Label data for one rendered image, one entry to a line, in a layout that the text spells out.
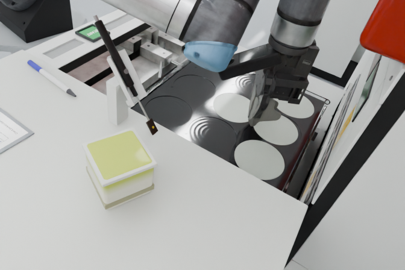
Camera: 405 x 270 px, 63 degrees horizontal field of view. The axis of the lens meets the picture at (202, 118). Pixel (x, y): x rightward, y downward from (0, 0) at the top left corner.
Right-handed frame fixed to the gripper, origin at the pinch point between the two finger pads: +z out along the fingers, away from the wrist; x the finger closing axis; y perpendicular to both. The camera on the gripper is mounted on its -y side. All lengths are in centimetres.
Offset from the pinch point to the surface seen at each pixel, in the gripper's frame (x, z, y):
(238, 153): -8.7, 1.3, -2.7
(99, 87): 8.4, 3.3, -33.8
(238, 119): 1.4, 1.3, -2.1
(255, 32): 223, 91, 49
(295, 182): -8.1, 9.3, 11.9
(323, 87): 30.0, 9.3, 28.4
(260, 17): 258, 91, 58
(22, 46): 29, 9, -61
